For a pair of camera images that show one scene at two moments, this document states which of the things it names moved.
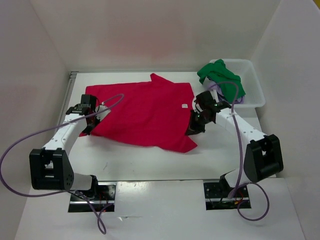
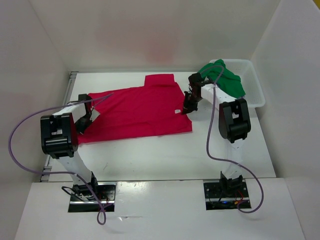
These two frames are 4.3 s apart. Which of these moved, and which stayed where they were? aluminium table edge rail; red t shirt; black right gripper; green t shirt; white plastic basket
Moved: black right gripper; red t shirt
Stayed: white plastic basket; aluminium table edge rail; green t shirt
